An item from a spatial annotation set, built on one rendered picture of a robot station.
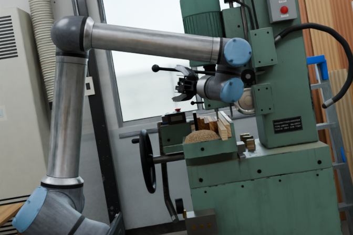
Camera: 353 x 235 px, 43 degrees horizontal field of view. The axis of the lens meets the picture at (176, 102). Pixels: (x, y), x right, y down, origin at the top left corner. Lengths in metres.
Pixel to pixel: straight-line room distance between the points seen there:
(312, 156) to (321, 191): 0.14
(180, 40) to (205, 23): 0.49
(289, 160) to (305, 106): 0.25
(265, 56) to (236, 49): 0.40
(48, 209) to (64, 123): 0.31
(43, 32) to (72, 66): 1.67
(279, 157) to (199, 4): 0.71
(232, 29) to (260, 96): 0.32
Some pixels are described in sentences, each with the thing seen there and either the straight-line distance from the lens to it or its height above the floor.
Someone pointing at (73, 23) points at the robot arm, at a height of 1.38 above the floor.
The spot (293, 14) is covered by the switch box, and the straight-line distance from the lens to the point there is 1.89.
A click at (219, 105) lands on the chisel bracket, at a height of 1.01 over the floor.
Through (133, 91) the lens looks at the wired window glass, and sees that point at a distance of 3.41.
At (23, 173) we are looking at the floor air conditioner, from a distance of 3.23.
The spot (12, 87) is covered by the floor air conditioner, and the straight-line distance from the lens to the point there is 3.18.
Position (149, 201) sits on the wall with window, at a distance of 3.45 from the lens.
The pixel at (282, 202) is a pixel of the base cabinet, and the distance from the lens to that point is 1.88.
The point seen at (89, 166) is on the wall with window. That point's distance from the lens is 3.42.
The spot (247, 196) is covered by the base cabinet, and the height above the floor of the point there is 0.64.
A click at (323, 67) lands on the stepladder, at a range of 2.83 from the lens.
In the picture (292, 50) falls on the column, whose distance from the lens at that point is 1.94.
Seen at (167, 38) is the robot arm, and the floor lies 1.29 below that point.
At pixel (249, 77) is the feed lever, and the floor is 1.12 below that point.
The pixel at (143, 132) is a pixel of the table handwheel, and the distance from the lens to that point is 1.98.
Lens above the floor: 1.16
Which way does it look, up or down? 3 degrees down
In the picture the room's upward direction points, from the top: 9 degrees counter-clockwise
